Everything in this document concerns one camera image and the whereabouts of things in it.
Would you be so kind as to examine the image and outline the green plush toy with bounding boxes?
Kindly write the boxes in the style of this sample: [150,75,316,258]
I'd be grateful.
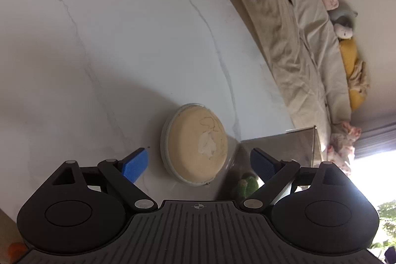
[233,173,260,199]

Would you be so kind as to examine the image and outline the white marble desktop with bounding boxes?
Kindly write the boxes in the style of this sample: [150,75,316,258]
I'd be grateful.
[0,0,316,255]

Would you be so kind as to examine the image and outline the green outdoor plants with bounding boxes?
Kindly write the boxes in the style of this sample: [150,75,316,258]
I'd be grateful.
[370,200,396,258]

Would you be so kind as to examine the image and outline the clear acrylic box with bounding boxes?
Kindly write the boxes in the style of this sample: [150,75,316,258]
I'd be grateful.
[213,125,327,201]

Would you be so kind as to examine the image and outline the grey curtain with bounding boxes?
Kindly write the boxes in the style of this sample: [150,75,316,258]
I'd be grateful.
[353,119,396,161]

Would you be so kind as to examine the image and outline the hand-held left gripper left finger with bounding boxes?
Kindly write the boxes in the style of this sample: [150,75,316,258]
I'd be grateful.
[52,147,159,213]

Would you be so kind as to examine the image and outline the grey plush toy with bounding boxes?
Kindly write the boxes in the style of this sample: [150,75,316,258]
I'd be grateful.
[328,2,359,24]

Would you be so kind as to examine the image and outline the floral cloth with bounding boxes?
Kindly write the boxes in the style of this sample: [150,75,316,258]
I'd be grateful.
[328,122,362,176]

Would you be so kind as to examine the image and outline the beige covered sofa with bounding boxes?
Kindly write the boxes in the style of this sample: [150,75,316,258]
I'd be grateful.
[207,0,353,141]

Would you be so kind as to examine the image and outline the orange ball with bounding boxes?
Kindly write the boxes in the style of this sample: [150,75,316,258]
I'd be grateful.
[7,242,29,259]

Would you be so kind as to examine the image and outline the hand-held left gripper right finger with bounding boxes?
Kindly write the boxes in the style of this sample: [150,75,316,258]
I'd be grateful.
[240,147,352,213]

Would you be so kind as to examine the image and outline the beige round plate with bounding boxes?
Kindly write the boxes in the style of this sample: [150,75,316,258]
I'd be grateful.
[160,103,229,187]

